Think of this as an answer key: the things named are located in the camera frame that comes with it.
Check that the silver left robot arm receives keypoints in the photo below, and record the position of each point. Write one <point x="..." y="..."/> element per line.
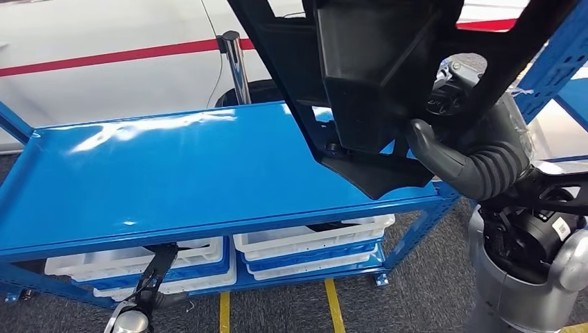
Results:
<point x="131" y="324"/>

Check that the long black plastic part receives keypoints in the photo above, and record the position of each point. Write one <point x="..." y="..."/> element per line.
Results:
<point x="367" y="69"/>

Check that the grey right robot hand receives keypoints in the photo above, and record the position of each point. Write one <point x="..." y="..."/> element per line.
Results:
<point x="432" y="151"/>

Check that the white car with red stripe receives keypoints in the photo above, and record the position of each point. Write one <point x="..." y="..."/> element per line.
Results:
<point x="115" y="27"/>

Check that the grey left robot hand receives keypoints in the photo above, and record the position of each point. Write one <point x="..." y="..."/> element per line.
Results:
<point x="170" y="300"/>

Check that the yellow floor tape square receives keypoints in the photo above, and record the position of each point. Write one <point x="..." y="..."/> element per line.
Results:
<point x="224" y="312"/>

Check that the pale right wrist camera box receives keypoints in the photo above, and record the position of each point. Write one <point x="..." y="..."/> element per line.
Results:
<point x="549" y="167"/>

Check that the black left wrist camera bracket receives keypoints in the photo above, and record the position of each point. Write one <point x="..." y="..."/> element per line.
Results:
<point x="156" y="271"/>

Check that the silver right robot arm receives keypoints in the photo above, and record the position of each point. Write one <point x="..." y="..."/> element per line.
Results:
<point x="505" y="294"/>

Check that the chrome stanchion post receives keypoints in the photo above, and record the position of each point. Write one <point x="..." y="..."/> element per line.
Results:
<point x="236" y="69"/>

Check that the black plastic bracket part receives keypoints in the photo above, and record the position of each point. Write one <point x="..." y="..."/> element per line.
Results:
<point x="193" y="248"/>
<point x="330" y="226"/>

